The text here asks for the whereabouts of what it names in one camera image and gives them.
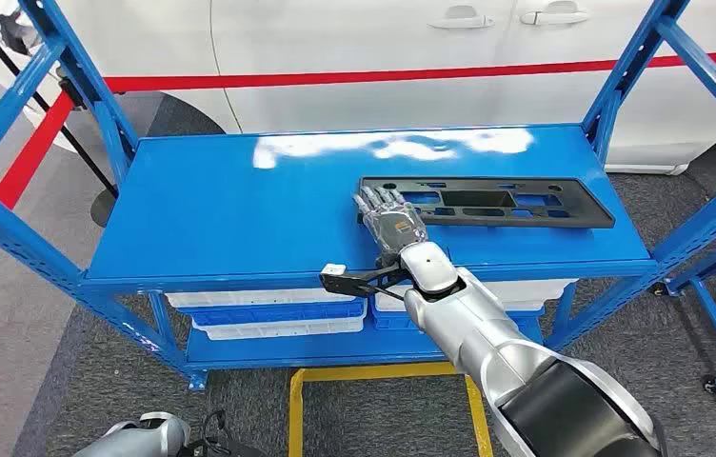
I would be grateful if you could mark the black plastic panel part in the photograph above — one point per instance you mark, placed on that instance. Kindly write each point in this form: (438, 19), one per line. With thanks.
(585, 208)

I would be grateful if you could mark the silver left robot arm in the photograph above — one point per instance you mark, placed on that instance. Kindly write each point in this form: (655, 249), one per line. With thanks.
(143, 438)

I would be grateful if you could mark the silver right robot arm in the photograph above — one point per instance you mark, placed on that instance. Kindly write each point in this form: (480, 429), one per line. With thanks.
(471, 328)

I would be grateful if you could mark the blue metal shelf rack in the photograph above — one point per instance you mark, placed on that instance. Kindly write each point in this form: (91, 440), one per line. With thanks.
(238, 208)

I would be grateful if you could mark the wide blue plastic bin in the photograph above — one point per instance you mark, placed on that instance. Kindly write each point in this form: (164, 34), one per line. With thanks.
(276, 313)

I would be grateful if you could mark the shallow white plastic bin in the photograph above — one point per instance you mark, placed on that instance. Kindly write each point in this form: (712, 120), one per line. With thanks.
(257, 298)

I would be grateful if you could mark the white plastic bin under blue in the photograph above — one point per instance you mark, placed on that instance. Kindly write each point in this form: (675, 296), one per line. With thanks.
(282, 329)

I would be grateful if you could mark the long red barrier belt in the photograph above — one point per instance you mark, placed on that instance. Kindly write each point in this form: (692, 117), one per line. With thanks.
(333, 78)

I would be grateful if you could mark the deep white plastic bin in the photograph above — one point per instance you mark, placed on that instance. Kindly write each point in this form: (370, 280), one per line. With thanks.
(522, 293)

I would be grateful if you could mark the white car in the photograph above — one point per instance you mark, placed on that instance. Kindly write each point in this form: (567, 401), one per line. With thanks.
(396, 38)

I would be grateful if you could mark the yellow floor tape square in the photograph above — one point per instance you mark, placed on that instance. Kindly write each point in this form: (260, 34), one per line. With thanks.
(295, 416)

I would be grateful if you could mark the thin black stanchion pole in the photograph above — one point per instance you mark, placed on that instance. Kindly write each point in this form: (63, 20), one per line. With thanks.
(103, 211)

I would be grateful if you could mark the short red barrier belt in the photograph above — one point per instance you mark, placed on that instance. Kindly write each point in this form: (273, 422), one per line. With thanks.
(11, 189)

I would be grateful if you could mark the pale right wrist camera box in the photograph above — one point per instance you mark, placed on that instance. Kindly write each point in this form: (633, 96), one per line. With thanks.
(334, 270)

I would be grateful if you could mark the black right camera mount bracket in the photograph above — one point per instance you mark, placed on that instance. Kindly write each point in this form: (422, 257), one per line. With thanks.
(348, 285)

